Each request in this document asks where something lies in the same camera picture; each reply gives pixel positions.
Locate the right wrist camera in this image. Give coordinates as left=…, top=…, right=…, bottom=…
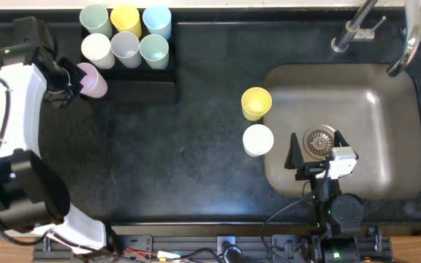
left=315, top=146, right=358, bottom=180

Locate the mounting rail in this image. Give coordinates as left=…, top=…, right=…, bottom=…
left=33, top=226, right=394, bottom=263

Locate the black tray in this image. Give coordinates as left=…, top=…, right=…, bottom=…
left=80, top=7, right=178, bottom=105

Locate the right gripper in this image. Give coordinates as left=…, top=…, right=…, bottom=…
left=284, top=129, right=360, bottom=182

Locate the steel sink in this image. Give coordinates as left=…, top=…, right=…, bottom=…
left=262, top=64, right=421, bottom=200

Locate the green cup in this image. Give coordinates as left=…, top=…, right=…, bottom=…
left=139, top=34, right=170, bottom=70
left=79, top=3, right=113, bottom=39

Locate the white cup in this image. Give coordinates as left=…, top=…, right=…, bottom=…
left=242, top=123, right=275, bottom=158
left=80, top=33, right=116, bottom=70

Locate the steel tap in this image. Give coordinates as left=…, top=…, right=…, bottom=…
left=330, top=0, right=421, bottom=78

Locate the blue cup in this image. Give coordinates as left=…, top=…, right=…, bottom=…
left=142, top=4, right=172, bottom=40

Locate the yellow cup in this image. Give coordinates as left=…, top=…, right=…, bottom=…
left=110, top=4, right=143, bottom=39
left=240, top=86, right=273, bottom=122

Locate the grey cup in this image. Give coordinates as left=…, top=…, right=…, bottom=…
left=110, top=31, right=143, bottom=69

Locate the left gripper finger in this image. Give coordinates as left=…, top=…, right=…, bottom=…
left=57, top=57, right=87, bottom=96

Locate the pink cup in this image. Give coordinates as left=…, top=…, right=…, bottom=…
left=75, top=61, right=109, bottom=99

